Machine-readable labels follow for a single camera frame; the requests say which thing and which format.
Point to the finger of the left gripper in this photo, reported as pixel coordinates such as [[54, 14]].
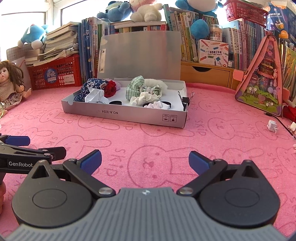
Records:
[[15, 153], [17, 140]]

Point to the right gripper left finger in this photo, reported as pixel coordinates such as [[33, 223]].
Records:
[[80, 172]]

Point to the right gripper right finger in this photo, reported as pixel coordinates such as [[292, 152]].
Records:
[[209, 172]]

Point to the white paper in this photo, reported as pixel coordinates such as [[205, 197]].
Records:
[[96, 96]]

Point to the black round cap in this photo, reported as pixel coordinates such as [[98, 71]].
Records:
[[166, 104], [115, 102]]

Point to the blue floral fabric pouch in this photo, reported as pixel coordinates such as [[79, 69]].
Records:
[[92, 83]]

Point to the red knitted pouch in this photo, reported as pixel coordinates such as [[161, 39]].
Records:
[[110, 89]]

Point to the cream lace scrunchie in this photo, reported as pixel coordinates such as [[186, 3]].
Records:
[[144, 98]]

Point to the green checkered cloth bundle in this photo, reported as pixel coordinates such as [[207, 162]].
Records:
[[136, 86]]

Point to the white fluffy plush toy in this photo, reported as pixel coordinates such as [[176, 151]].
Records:
[[154, 82]]

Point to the purple plush monster toy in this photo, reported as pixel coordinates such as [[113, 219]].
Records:
[[118, 86]]

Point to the person left hand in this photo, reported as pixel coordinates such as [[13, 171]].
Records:
[[2, 193]]

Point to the brown haired doll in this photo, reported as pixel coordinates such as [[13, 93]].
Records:
[[12, 86]]

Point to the pink bunny pattern blanket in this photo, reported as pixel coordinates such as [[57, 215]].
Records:
[[138, 155]]

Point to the black binder clip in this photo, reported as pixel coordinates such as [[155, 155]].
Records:
[[186, 100]]

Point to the small white paper cube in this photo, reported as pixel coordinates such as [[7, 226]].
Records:
[[272, 126]]

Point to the red plastic basket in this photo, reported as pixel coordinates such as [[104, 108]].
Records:
[[64, 72], [243, 10]]

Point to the wooden drawer shelf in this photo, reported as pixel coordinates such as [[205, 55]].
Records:
[[192, 72]]

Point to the pink triangular toy house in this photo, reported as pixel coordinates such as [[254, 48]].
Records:
[[261, 85]]

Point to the silver open file box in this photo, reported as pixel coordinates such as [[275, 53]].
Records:
[[122, 57]]

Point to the blue cat plush left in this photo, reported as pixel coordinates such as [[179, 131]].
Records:
[[34, 35]]

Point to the stack of books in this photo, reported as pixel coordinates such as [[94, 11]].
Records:
[[59, 43]]

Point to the pencil pattern white box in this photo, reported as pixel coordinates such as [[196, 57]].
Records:
[[213, 53]]

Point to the row of blue books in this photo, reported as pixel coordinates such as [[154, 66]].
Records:
[[90, 32]]

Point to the row of shelf books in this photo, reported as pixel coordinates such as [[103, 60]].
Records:
[[242, 36]]

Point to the blue bear plush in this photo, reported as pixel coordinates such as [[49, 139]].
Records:
[[116, 11]]

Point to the upper red plastic basket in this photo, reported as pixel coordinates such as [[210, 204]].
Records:
[[243, 10]]

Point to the white pink sheep plush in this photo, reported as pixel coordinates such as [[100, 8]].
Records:
[[145, 11]]

